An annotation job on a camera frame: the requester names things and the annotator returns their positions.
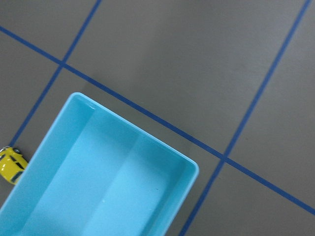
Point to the turquoise plastic bin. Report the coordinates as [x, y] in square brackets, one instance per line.
[97, 174]

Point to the yellow beetle toy car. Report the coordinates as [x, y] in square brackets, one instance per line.
[12, 164]

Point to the blue tape line lengthwise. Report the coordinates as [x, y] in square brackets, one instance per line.
[60, 66]

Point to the blue tape line crosswise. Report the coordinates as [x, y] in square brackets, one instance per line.
[144, 111]

